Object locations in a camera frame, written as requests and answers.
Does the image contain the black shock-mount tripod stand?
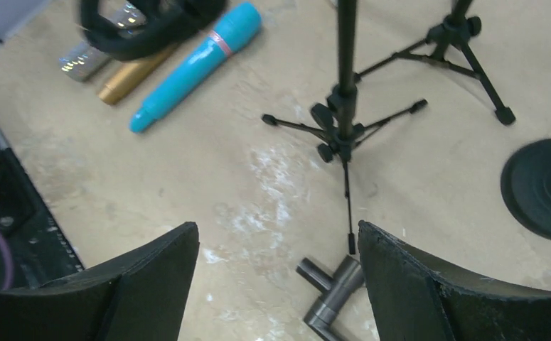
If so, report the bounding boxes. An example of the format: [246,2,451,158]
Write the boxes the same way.
[77,0,429,256]

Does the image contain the glitter silver-head microphone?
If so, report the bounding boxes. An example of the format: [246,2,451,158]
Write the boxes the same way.
[60,2,145,82]

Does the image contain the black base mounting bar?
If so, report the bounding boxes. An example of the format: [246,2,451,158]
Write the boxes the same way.
[0,146,85,289]

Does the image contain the gold microphone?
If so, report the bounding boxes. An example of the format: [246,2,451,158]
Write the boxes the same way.
[97,44,179,106]

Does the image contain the blue microphone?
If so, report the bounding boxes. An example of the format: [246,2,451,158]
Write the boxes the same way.
[129,1,262,133]

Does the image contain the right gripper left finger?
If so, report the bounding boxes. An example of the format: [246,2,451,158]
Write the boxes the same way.
[0,222,199,340]

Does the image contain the dark grey metal pipe fitting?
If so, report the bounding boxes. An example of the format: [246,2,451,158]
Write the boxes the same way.
[296,256,365,341]

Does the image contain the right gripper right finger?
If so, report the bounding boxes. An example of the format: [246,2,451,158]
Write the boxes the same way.
[358,221,551,340]

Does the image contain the black tripod microphone stand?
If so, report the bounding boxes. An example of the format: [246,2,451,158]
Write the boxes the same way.
[354,0,515,126]

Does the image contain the black round-base microphone stand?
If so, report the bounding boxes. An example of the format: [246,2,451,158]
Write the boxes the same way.
[500,138,551,240]

